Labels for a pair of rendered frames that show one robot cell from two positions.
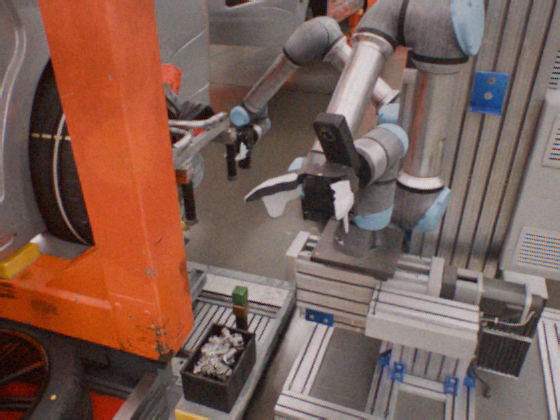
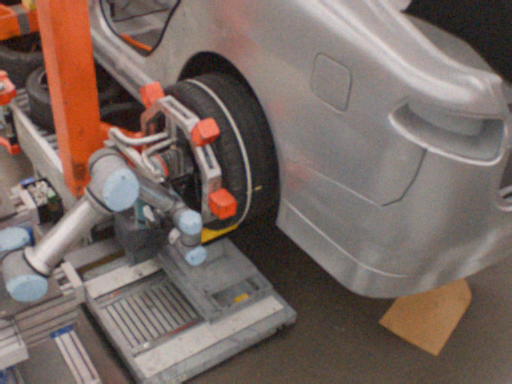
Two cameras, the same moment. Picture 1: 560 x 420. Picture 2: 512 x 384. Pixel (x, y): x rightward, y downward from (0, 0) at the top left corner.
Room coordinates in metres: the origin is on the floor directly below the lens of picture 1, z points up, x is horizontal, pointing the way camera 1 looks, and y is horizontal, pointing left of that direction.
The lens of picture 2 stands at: (2.94, -1.14, 2.40)
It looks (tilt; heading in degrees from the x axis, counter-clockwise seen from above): 40 degrees down; 130
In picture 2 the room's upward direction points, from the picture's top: straight up
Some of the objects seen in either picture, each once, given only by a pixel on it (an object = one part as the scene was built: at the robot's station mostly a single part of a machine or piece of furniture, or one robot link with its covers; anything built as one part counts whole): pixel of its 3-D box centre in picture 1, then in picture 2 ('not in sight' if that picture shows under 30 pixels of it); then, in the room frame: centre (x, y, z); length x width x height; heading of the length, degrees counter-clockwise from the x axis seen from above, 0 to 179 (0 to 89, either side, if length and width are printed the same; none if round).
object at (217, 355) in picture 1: (220, 364); (42, 199); (0.92, 0.17, 0.51); 0.20 x 0.14 x 0.13; 161
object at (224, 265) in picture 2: not in sight; (209, 240); (1.60, 0.63, 0.32); 0.40 x 0.30 x 0.28; 162
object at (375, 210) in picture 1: (365, 195); not in sight; (0.81, -0.16, 1.12); 0.11 x 0.08 x 0.11; 56
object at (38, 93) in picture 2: not in sight; (79, 94); (0.13, 1.12, 0.39); 0.66 x 0.66 x 0.24
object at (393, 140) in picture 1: (379, 150); not in sight; (0.80, -0.18, 1.21); 0.11 x 0.08 x 0.09; 146
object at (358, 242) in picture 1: (361, 226); not in sight; (1.09, -0.22, 0.87); 0.15 x 0.15 x 0.10
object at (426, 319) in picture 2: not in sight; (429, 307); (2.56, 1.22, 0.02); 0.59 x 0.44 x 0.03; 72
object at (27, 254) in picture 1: (6, 256); not in sight; (1.18, 0.85, 0.71); 0.14 x 0.14 x 0.05; 72
